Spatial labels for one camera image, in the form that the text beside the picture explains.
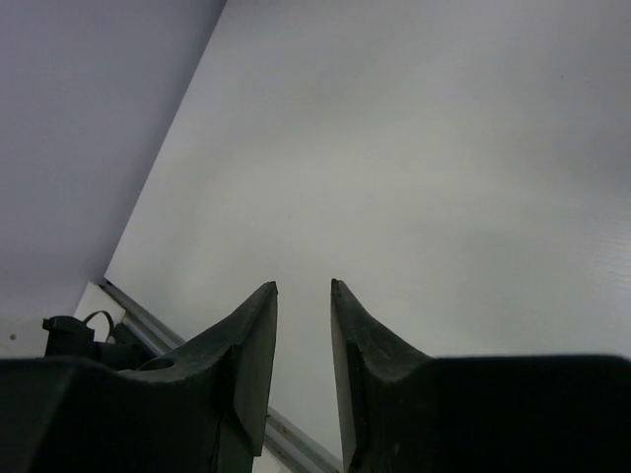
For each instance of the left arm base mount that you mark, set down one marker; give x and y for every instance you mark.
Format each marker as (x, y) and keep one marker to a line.
(69, 336)

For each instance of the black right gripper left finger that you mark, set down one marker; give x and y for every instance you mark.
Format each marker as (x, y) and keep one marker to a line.
(201, 407)

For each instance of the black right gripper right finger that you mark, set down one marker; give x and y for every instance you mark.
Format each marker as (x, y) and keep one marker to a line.
(401, 410)

